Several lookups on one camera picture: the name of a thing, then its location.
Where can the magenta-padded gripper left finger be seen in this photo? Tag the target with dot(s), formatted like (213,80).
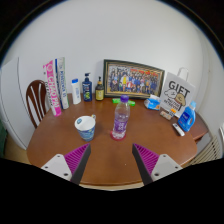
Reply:
(75,160)

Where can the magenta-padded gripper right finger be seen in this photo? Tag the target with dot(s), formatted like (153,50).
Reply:
(149,160)

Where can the clear purple-label water bottle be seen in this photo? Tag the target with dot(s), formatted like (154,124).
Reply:
(120,121)

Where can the white blue-patterned mug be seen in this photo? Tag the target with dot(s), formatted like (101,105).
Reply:
(86,131)

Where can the white remote control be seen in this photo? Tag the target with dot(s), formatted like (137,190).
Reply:
(178,129)

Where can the flat round red coaster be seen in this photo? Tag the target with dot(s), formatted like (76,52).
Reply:
(113,137)

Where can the small brown patterned box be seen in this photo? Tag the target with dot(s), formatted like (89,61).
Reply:
(165,115)

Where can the colourful puzzle cube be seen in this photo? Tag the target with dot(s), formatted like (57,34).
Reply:
(173,112)

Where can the blue detergent bottle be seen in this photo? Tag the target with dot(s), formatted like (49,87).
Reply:
(186,119)

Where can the blue tissue pack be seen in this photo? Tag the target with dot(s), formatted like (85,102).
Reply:
(152,104)

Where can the white radiator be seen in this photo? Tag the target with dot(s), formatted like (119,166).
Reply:
(208,150)

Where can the white bottle with blue cap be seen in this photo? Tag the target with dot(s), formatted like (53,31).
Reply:
(76,93)

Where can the dark blue pump bottle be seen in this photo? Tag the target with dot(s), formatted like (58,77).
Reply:
(87,91)

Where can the dark yellow-label pump bottle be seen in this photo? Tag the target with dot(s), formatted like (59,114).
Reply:
(99,92)

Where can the white printed paper bag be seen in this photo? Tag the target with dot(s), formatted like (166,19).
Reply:
(178,93)

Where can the dark wooden chair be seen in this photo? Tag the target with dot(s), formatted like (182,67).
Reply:
(33,100)

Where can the framed group photo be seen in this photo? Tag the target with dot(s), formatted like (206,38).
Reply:
(133,80)

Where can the white refrigerator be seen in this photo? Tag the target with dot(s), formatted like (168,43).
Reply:
(13,100)

